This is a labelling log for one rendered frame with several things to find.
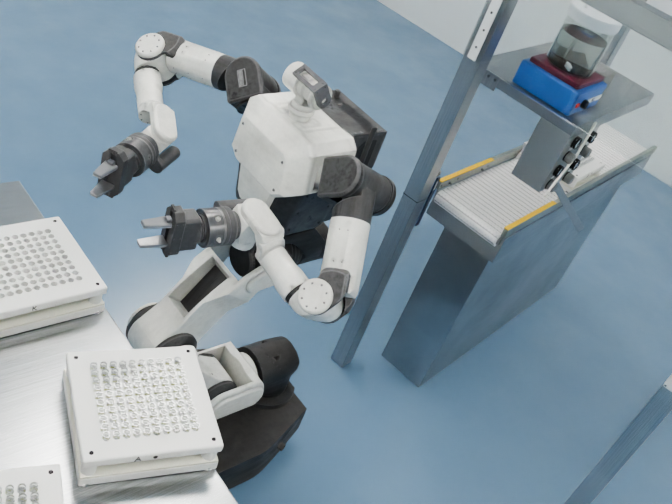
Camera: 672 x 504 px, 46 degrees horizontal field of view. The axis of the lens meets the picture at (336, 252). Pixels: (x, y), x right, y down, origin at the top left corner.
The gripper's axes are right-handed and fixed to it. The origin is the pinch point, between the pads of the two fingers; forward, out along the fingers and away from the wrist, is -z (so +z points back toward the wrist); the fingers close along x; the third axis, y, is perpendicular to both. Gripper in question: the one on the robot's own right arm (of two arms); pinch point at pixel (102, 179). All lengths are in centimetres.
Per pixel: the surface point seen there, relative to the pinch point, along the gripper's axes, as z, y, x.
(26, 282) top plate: -29.9, -2.9, 8.2
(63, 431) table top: -51, -27, 15
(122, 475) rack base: -55, -41, 13
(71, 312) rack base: -27.4, -12.1, 12.8
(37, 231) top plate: -15.5, 4.9, 8.2
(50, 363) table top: -39.3, -15.7, 15.2
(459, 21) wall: 465, -28, 80
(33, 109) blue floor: 155, 120, 102
